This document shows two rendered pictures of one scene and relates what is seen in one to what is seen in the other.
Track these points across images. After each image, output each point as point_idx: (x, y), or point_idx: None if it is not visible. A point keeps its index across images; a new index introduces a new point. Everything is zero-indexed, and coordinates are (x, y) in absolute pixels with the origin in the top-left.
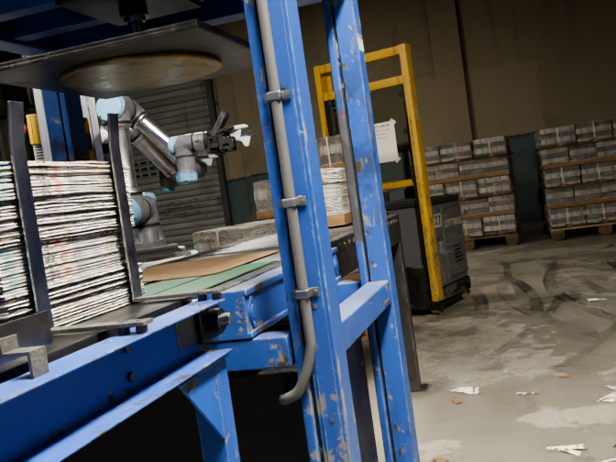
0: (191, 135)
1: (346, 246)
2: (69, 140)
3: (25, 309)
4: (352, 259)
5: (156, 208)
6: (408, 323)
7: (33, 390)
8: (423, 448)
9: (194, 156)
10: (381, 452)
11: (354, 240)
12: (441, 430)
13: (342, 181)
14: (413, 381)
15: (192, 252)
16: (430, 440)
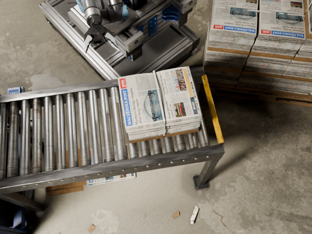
0: (86, 8)
1: (25, 186)
2: None
3: None
4: (43, 185)
5: None
6: (203, 174)
7: None
8: (106, 215)
9: (115, 6)
10: (101, 196)
11: (48, 182)
12: (131, 217)
13: (133, 131)
14: (198, 181)
15: (125, 42)
16: (117, 216)
